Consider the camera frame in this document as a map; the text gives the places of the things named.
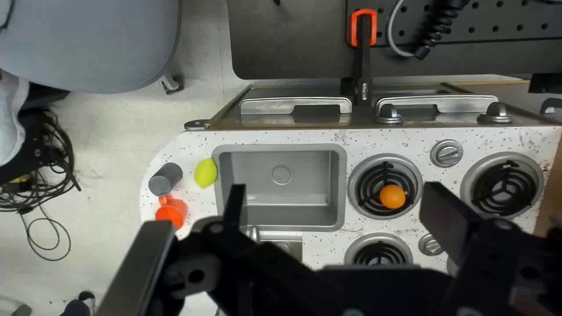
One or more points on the orange ball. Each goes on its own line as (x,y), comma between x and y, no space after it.
(392,198)

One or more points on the silver stove knob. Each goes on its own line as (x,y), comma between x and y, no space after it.
(447,154)
(429,245)

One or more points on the black coil toy burner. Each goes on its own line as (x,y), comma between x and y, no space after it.
(378,252)
(369,177)
(503,187)

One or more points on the grey office chair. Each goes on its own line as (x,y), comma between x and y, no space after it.
(88,42)

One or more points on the wooden toy kitchen cabinet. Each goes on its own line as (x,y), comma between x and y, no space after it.
(550,200)

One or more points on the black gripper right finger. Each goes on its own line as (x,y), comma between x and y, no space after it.
(450,217)

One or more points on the black clamp with orange grip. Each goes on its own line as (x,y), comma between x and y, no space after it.
(362,24)

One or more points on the white fabric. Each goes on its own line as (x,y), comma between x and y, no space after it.
(9,117)

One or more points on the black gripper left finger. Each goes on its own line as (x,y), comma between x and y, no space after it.
(238,212)

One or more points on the white speckled toy kitchen counter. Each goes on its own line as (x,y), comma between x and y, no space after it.
(187,150)

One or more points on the yellow-green toy lemon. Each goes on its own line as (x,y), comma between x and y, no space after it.
(206,173)

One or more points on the grey cylinder object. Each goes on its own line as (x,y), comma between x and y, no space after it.
(166,178)

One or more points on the orange cup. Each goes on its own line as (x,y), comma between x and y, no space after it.
(171,212)

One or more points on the black perforated robot table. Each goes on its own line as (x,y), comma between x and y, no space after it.
(292,42)

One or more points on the metal toy sink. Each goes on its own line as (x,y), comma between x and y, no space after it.
(281,177)

